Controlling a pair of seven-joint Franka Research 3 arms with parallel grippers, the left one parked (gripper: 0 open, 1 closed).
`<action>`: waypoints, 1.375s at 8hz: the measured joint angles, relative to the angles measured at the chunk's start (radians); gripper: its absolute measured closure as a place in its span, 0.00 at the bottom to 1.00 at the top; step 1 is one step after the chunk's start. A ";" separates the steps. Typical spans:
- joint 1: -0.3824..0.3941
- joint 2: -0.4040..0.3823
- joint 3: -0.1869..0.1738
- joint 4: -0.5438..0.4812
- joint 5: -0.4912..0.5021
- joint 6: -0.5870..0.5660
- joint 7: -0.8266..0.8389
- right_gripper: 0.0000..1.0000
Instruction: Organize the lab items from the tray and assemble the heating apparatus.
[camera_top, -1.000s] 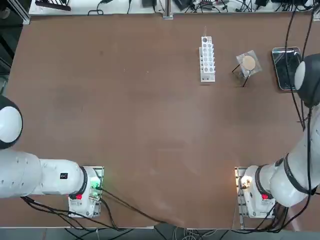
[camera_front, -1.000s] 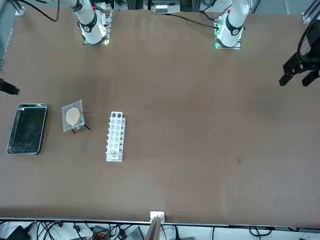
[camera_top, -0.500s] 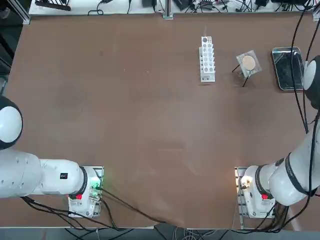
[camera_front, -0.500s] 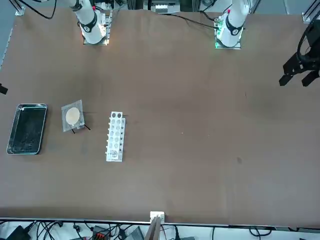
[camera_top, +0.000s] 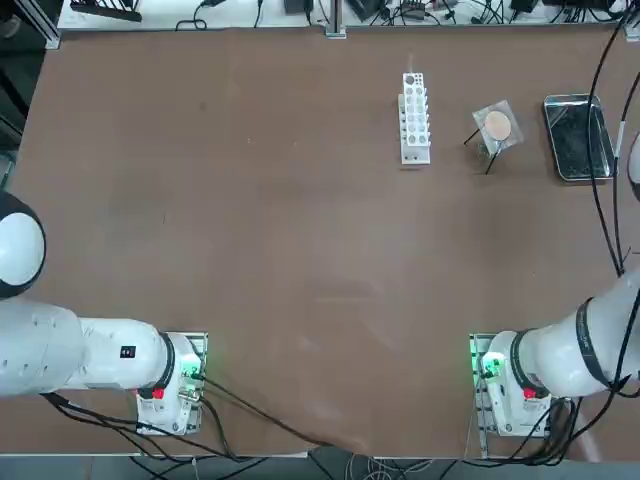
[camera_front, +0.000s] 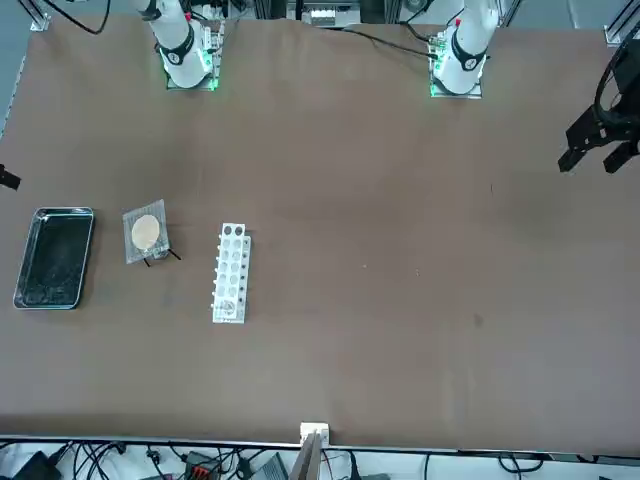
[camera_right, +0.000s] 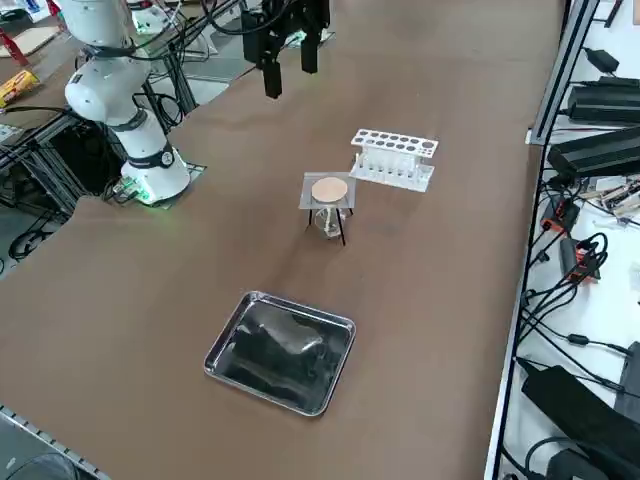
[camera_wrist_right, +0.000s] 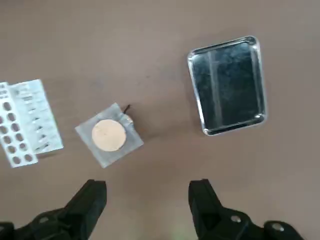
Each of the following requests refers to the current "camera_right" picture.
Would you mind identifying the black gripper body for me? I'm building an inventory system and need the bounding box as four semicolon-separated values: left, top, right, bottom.
262;0;331;39

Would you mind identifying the wire gauze with ceramic centre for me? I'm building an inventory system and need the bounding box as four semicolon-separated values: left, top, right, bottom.
298;171;359;211

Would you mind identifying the clear glass flask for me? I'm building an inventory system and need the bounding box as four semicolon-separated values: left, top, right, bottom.
312;203;346;242

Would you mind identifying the black wire tripod stand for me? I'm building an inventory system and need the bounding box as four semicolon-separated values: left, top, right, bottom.
305;201;357;248

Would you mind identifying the shiny steel tray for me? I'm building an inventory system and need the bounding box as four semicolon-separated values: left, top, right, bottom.
203;290;358;419

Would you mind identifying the white test tube rack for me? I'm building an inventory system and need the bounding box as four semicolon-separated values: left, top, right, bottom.
348;128;441;194

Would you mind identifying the wooden board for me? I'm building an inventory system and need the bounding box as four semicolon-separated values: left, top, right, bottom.
0;23;62;60

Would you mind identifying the orange snack packet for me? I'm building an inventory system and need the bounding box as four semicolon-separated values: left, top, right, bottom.
0;68;41;109

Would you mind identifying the small black adapter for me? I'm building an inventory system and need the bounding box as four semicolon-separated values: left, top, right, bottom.
583;47;621;75

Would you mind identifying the orange and black device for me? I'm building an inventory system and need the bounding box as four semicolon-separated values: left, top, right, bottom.
538;197;582;235
558;238;609;285

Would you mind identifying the large black power brick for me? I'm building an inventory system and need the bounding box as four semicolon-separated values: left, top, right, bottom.
547;125;640;180

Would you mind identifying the black fabric bag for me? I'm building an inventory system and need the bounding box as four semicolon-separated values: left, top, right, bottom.
518;363;640;480

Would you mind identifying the black table frame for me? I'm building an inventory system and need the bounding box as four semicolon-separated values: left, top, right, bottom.
0;107;126;221

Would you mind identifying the aluminium profile post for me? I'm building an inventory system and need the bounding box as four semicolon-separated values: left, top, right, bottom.
528;0;601;147

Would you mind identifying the grey aluminium rail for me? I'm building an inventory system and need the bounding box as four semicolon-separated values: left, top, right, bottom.
0;402;112;480

